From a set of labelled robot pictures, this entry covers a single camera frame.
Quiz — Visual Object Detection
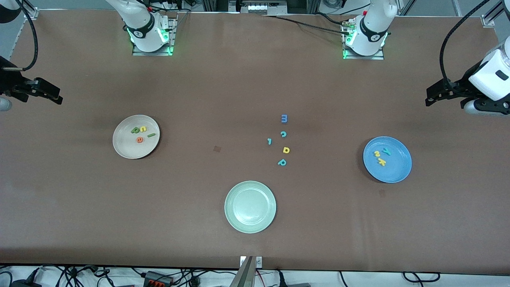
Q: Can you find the black looped floor cable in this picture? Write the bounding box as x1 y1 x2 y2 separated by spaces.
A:
402 272 441 283

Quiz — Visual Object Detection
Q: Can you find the beige round plate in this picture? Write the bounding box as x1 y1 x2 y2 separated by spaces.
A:
112 115 161 159

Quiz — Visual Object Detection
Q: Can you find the short black tabletop cable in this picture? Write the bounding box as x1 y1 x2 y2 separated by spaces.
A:
313 12 349 26

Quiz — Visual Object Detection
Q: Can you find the long black tabletop cable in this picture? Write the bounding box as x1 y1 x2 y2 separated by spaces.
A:
261 14 351 36

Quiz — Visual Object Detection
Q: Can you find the blue round plate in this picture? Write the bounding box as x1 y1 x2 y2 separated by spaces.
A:
363 136 412 184

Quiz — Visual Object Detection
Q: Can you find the grey electronics box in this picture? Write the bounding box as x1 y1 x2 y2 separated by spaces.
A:
229 0 287 16

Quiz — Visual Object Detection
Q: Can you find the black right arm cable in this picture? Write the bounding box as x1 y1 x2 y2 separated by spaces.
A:
3 0 38 72

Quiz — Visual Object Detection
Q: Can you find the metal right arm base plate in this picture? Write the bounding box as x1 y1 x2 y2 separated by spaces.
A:
132 16 178 56

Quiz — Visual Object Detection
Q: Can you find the pale green round plate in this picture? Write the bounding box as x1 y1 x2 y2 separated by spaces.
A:
224 181 277 234

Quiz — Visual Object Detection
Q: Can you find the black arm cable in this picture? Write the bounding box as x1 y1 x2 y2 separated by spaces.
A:
3 0 38 72
439 0 492 85

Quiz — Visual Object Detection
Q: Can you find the grey camera mounting pole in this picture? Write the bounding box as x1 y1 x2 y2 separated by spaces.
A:
229 256 255 287

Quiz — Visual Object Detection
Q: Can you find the black power strip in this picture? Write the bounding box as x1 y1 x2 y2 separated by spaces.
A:
144 271 175 287

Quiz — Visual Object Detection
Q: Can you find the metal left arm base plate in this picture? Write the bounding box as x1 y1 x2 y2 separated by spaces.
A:
343 20 385 60

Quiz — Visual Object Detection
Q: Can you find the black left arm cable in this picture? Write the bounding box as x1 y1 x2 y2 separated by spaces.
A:
439 0 492 85

